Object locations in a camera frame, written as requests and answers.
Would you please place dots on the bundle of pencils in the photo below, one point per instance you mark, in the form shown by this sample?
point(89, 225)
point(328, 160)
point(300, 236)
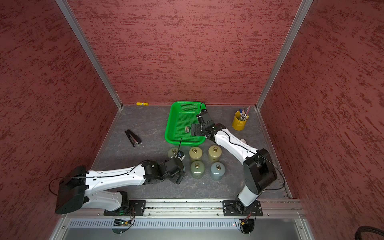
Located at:
point(244, 113)

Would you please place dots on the black stapler on table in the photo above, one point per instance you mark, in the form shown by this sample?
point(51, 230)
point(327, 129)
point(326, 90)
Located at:
point(133, 138)

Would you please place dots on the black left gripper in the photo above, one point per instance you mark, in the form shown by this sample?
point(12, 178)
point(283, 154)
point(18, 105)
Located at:
point(178, 177)

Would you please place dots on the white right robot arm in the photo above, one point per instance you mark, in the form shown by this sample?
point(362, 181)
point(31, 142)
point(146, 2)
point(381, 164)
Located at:
point(258, 168)

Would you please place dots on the yellow marker pen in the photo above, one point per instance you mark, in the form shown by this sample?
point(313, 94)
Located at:
point(142, 104)

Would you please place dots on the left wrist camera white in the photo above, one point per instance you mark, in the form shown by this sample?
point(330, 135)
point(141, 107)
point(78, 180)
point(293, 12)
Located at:
point(180, 155)

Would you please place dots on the green plastic basket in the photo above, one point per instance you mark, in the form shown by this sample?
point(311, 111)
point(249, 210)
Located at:
point(183, 114)

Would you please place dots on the aluminium corner post right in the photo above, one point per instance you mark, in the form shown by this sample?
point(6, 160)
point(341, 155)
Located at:
point(290, 37)

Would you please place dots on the beige tea canister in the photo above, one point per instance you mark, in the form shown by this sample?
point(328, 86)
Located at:
point(195, 154)

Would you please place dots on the yellow metal pencil bucket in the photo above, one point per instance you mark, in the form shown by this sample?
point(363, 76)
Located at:
point(237, 124)

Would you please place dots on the grey-green tea canister front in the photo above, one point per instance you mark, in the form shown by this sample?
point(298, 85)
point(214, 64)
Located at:
point(197, 169)

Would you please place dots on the yellow-green tea canister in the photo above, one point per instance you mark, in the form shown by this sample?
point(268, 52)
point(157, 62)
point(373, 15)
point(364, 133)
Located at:
point(215, 153)

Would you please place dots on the grey-green tea canister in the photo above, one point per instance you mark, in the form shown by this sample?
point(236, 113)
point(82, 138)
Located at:
point(217, 171)
point(197, 169)

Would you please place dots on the aluminium corner post left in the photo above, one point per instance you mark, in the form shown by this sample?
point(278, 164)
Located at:
point(80, 35)

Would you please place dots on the aluminium corner post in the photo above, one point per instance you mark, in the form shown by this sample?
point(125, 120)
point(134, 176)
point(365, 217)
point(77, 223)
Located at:
point(290, 37)
point(80, 35)

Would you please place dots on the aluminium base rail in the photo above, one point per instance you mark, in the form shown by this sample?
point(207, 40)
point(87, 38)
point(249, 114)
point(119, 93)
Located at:
point(186, 214)

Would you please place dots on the green tea canister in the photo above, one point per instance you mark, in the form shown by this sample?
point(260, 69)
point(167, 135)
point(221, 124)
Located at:
point(173, 153)

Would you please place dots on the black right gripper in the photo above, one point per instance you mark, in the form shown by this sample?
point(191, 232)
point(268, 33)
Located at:
point(199, 125)

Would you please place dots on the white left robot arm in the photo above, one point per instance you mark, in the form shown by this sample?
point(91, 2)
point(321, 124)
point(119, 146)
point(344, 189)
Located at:
point(83, 189)

